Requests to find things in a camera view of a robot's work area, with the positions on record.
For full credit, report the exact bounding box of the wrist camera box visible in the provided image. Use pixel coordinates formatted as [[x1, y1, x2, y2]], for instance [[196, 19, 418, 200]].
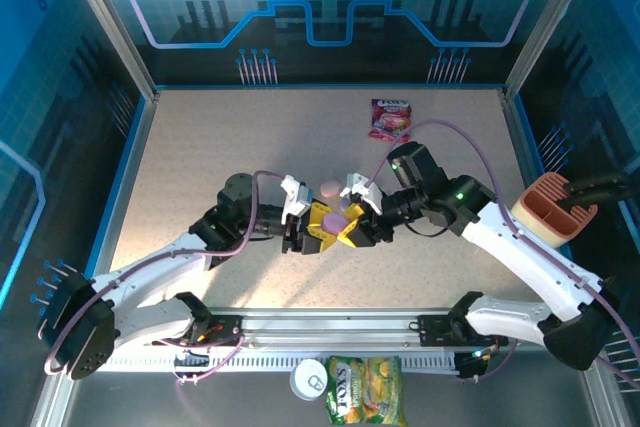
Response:
[[339, 172, 384, 213], [280, 175, 315, 226]]

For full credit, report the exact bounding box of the red berry candy bag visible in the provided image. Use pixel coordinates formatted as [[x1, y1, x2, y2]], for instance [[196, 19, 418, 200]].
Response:
[[368, 98, 413, 144]]

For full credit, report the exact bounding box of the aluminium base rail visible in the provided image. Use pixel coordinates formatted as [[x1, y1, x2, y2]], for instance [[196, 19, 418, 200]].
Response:
[[59, 307, 599, 348]]

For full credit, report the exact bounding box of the green yellow candy bag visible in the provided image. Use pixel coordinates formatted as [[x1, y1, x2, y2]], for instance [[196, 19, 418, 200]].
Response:
[[324, 355, 407, 427]]

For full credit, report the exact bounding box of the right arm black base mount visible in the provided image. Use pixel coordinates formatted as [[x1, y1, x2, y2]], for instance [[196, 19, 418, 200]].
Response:
[[417, 314, 509, 348]]

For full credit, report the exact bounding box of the aluminium side rail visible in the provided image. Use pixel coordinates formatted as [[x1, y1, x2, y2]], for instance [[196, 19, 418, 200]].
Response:
[[92, 91, 160, 308], [501, 89, 576, 308]]

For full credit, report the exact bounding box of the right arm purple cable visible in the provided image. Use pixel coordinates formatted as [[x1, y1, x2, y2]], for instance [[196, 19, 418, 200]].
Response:
[[367, 119, 640, 391]]

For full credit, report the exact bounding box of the white slotted cable duct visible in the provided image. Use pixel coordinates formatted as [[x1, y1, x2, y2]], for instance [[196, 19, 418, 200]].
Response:
[[107, 352, 459, 372]]

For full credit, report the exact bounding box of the orange and cream knife block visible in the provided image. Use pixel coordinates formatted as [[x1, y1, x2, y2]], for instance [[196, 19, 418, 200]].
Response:
[[518, 171, 599, 248]]

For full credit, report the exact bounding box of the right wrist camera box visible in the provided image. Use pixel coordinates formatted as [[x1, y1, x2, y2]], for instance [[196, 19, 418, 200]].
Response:
[[339, 172, 384, 213]]

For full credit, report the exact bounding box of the aluminium frame post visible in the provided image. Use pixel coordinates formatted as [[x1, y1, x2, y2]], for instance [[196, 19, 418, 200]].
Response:
[[55, 0, 160, 101], [501, 0, 604, 101]]

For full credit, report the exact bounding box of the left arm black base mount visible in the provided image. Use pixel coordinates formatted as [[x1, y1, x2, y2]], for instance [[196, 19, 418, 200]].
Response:
[[149, 314, 246, 348]]

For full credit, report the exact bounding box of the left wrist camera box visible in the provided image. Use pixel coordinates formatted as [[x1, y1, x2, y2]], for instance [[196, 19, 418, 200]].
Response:
[[280, 175, 315, 226]]

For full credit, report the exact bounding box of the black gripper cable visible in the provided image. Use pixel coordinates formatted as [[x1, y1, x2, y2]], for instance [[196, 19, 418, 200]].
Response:
[[405, 216, 451, 240]]

